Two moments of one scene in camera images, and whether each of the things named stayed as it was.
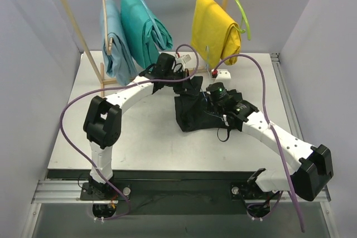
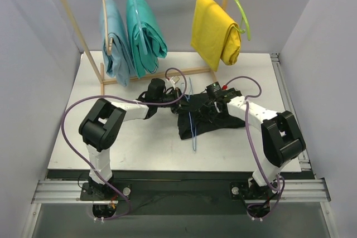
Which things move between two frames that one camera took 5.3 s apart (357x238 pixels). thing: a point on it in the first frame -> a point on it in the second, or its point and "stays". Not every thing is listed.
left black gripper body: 183,82 -> 176,100
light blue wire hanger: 207,69 -> 194,139
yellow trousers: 215,33 stays
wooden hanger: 109,40 stays
